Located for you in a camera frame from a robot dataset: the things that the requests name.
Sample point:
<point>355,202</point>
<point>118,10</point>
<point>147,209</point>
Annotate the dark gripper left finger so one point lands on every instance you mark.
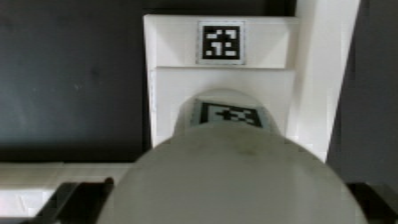
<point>76,203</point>

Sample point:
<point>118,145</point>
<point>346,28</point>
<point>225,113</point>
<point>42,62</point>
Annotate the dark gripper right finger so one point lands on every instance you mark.
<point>378,199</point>

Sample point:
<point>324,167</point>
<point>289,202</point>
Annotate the white lamp bulb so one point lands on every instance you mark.
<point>228,174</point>

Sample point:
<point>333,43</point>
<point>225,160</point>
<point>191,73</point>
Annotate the white U-shaped fence frame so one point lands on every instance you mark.
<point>76,123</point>

